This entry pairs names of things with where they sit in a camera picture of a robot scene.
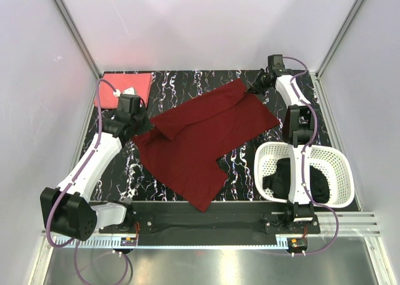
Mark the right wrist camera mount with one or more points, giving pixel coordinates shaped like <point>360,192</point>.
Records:
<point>275,62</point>

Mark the black garment in basket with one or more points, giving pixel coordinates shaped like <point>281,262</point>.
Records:
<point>279,182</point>

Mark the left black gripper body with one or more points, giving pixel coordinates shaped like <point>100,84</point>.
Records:
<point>142,122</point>

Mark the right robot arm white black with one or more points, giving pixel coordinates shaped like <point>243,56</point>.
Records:
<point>299,131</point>

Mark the left aluminium frame post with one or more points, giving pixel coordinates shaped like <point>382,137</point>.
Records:
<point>77,38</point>

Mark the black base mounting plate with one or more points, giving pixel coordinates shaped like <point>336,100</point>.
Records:
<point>227,222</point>

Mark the dark red t shirt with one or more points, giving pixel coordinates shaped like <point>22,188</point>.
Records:
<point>182,148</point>

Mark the folded pink t shirt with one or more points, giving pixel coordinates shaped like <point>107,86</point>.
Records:
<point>141,84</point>

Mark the aluminium frame post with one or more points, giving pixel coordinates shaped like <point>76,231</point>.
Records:
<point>77,38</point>
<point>341,34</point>

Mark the white slotted cable duct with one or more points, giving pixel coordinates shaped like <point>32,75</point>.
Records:
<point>148,242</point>

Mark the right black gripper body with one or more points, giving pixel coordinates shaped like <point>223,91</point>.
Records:
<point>260,85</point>

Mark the right aluminium frame post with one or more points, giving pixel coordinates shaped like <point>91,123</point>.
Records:
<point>341,34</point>

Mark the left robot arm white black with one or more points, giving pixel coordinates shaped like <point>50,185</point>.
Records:
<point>66,209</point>

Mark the white plastic laundry basket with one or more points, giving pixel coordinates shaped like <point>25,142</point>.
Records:
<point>331,162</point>

